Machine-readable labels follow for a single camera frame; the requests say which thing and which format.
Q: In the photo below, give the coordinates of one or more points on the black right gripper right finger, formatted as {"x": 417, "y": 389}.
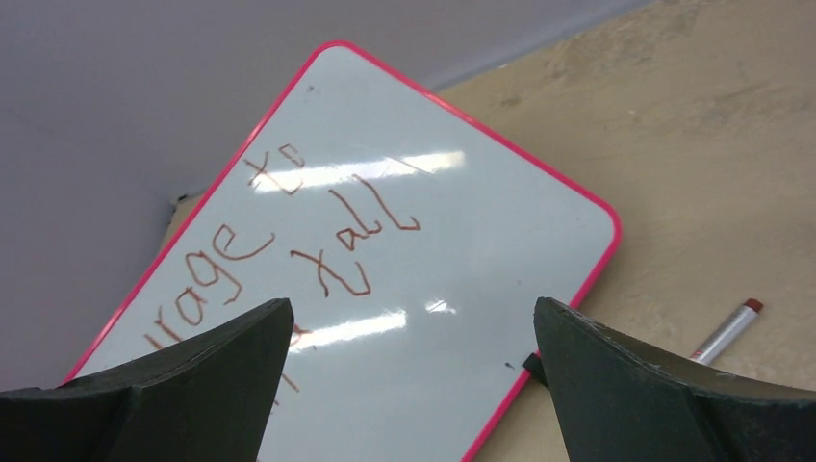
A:
{"x": 617, "y": 398}

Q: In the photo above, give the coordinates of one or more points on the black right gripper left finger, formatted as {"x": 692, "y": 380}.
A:
{"x": 207, "y": 398}

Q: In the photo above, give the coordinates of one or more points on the white marker pen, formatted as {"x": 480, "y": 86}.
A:
{"x": 727, "y": 332}

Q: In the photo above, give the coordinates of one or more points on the pink framed whiteboard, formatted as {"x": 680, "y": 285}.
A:
{"x": 412, "y": 242}

